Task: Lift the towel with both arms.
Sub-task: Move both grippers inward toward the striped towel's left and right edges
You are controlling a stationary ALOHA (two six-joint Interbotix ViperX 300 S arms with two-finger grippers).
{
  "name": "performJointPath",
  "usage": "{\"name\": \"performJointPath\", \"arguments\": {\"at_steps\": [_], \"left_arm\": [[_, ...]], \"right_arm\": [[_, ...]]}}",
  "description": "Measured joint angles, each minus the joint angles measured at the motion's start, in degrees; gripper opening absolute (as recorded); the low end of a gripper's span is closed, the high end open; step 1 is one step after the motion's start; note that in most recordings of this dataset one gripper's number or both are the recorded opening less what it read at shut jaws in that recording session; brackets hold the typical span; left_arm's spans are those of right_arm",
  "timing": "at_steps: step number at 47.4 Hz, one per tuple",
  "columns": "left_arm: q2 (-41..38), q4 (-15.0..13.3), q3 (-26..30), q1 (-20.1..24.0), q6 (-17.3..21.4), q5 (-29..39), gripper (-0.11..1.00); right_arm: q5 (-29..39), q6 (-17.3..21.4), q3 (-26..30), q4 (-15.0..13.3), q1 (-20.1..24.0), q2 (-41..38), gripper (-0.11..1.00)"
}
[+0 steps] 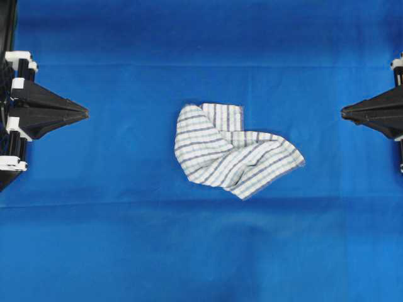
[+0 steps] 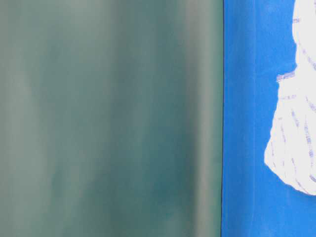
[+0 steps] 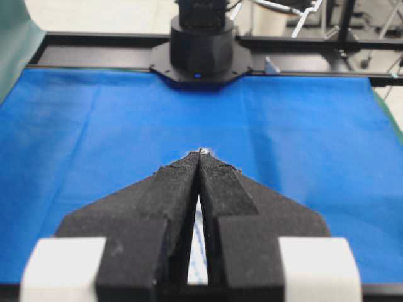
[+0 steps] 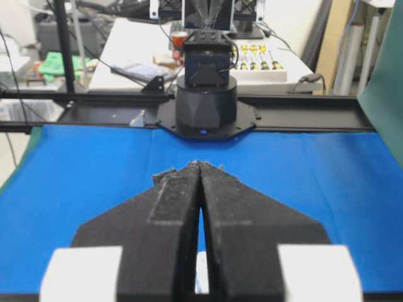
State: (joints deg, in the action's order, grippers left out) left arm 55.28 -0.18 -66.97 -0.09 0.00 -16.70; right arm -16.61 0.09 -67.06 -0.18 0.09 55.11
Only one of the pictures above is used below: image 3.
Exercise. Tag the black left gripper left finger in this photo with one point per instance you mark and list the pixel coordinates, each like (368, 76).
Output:
(124, 247)

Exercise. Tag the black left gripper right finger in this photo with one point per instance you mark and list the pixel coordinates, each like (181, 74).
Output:
(263, 246)

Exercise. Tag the white blue-striped towel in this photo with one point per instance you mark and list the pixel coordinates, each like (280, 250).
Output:
(198, 265)

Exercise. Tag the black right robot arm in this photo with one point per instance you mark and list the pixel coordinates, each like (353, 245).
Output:
(202, 52)

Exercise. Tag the blue table cloth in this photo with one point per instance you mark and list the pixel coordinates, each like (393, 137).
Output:
(69, 137)

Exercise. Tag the green backdrop cloth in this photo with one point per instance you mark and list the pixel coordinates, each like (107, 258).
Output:
(20, 39)

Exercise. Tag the black table frame rail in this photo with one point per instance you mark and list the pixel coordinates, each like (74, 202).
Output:
(294, 57)

